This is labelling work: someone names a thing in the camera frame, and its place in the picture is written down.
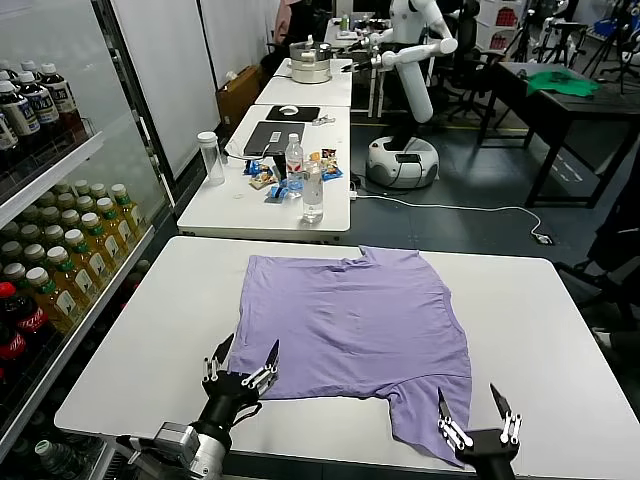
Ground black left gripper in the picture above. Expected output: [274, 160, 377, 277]
[199, 332, 281, 436]

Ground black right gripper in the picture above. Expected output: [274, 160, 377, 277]
[436, 382, 524, 480]

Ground purple t-shirt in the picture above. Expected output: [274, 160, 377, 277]
[227, 244, 474, 469]

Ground white rectangular side table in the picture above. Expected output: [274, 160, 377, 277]
[254, 56, 354, 108]
[176, 103, 352, 246]

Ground clear unlabelled water bottle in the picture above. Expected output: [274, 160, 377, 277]
[300, 159, 325, 225]

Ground clear bottle green label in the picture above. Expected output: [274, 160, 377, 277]
[33, 438, 81, 480]

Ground clear tumbler white lid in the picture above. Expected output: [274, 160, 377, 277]
[196, 130, 226, 187]

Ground water bottle red label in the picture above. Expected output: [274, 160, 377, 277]
[284, 132, 306, 197]

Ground red label cola bottle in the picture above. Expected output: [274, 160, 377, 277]
[0, 281, 49, 361]
[0, 319, 29, 374]

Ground gray closed laptop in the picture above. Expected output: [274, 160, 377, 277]
[242, 120, 306, 157]

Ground black office chair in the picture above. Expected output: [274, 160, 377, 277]
[562, 183, 640, 360]
[439, 0, 501, 124]

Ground black mouse pad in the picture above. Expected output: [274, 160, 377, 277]
[264, 104, 322, 122]

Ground brown cardboard box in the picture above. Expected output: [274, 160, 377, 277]
[215, 64, 262, 126]

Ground glass door beverage cooler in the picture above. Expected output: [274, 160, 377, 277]
[0, 0, 177, 480]

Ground steel cooking pot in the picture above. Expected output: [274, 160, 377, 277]
[288, 33, 333, 85]

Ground white humanoid robot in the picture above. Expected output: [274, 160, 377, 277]
[342, 0, 459, 190]

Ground black metal table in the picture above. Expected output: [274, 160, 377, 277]
[492, 60, 640, 209]

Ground pink jacket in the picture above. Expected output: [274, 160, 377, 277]
[273, 0, 297, 45]

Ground green cloth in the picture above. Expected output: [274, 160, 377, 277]
[525, 68, 601, 99]

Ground white red printed box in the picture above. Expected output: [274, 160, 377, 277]
[474, 0, 526, 51]

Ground blue plastic bin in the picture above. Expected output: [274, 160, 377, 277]
[585, 17, 626, 39]

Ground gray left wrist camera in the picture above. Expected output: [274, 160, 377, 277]
[153, 421, 200, 460]

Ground white floor cable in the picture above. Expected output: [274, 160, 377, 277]
[349, 192, 544, 239]

